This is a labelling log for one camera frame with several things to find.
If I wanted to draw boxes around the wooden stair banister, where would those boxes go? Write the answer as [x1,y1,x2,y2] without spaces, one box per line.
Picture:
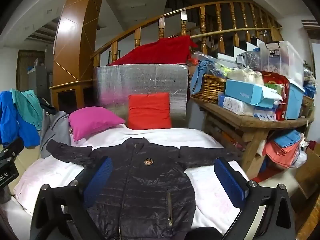
[90,1,283,67]

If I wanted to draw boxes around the blue folded cloth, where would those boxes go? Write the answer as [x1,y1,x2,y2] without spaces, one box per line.
[274,129,302,148]

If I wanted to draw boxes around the brown cardboard box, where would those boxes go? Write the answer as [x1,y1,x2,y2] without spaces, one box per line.
[291,147,320,213]

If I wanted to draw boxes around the grey garment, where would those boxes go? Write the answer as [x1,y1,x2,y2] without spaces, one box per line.
[40,110,72,158]

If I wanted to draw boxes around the blue jacket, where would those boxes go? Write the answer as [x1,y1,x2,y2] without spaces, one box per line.
[0,91,40,148]

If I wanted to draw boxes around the orange folded cloth stack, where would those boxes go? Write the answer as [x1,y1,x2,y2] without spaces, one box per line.
[265,140,302,168]

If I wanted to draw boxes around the grey plastic bag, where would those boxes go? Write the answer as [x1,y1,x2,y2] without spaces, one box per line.
[236,51,262,70]

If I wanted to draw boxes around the pink pillow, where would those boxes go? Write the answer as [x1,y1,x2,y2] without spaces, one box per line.
[69,107,126,142]

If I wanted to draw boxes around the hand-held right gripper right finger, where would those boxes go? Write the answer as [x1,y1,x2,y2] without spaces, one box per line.
[214,157,297,240]

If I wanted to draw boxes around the blue plastic bin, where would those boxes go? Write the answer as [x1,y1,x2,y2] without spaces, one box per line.
[285,79,305,120]

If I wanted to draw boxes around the grey cabinet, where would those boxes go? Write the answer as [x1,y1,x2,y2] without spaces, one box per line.
[27,64,54,98]

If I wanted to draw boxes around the light blue cardboard box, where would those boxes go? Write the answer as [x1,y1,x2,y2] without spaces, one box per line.
[224,79,282,105]

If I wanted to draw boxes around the red printed bag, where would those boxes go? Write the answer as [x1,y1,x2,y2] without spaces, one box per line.
[262,71,290,122]

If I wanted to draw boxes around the silver foil insulation board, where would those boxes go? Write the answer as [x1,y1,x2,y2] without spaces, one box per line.
[93,64,189,128]

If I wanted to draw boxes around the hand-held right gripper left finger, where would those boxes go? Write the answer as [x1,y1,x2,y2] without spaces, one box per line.
[30,156,113,240]

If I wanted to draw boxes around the red blanket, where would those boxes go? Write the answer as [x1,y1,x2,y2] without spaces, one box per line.
[110,35,198,67]

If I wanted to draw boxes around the wooden table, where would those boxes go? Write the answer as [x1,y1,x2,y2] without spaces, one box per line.
[196,97,314,173]

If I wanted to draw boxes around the white fleece blanket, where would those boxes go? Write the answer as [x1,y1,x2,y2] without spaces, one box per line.
[14,126,250,235]

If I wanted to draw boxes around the white tissue pack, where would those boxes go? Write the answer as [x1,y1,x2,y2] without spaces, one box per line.
[217,94,255,117]

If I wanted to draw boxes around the black puffer jacket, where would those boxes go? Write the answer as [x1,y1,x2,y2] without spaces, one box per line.
[46,136,242,240]

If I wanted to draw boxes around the white staircase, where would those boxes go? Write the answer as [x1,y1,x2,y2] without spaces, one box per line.
[215,37,263,63]

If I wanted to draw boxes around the wooden column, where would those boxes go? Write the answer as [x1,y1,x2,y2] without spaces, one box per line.
[49,0,109,113]

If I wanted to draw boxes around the red pillow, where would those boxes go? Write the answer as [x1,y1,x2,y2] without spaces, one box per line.
[127,92,172,130]

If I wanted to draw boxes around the clear plastic storage box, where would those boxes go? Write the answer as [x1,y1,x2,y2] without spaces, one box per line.
[259,41,304,87]

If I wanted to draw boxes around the teal garment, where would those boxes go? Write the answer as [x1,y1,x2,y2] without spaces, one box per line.
[11,89,44,130]

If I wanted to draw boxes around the cream plastic bag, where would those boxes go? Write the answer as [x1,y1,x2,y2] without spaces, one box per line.
[226,66,264,85]

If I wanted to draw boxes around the wicker basket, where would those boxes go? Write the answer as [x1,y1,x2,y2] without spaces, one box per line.
[190,74,227,103]
[301,95,315,117]

